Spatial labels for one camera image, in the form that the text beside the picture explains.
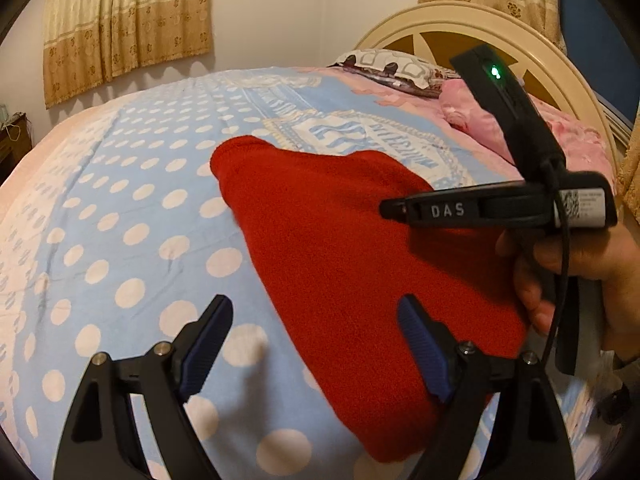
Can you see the patterned grey white pillow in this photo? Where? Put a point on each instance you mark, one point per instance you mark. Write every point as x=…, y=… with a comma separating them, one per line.
x=398, y=70

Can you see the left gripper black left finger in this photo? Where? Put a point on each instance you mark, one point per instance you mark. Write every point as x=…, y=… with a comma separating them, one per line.
x=101, y=440

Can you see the person's right hand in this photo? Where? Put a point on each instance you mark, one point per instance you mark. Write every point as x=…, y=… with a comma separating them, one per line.
x=610, y=257

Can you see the brown wooden desk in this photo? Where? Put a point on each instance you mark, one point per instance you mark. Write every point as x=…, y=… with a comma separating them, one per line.
x=15, y=143

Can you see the bed with dotted blue sheet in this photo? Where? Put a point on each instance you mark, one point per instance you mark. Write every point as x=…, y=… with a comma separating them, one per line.
x=114, y=235

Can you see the beige patterned window curtain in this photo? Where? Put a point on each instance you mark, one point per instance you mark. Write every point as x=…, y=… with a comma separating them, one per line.
x=87, y=43

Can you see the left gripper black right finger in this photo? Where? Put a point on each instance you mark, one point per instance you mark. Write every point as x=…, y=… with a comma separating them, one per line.
x=529, y=438

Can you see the cream wooden headboard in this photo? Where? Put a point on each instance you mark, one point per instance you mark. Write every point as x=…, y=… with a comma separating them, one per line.
x=438, y=30

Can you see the pink quilt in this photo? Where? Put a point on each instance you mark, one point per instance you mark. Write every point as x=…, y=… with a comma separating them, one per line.
x=582, y=145

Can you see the red knitted sweater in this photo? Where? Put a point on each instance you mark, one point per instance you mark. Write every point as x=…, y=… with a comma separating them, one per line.
x=335, y=271

